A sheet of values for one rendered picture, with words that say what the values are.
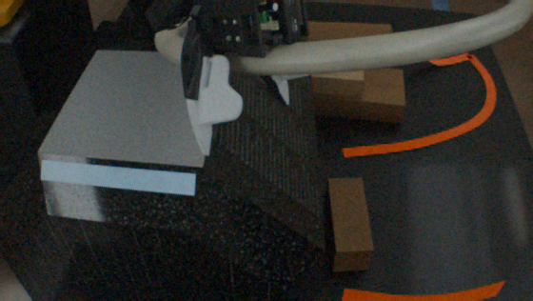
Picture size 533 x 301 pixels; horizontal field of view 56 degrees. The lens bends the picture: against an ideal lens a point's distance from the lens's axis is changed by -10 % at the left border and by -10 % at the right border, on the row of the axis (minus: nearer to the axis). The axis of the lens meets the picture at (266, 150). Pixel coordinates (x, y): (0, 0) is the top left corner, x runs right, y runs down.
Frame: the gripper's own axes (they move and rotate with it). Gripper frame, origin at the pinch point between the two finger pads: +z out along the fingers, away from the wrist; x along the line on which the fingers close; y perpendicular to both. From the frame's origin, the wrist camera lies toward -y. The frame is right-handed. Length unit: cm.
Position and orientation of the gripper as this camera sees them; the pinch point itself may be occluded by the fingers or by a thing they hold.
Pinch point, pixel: (243, 124)
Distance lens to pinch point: 56.7
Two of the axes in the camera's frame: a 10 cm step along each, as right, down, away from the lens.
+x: 6.1, -4.3, 6.7
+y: 7.8, 1.6, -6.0
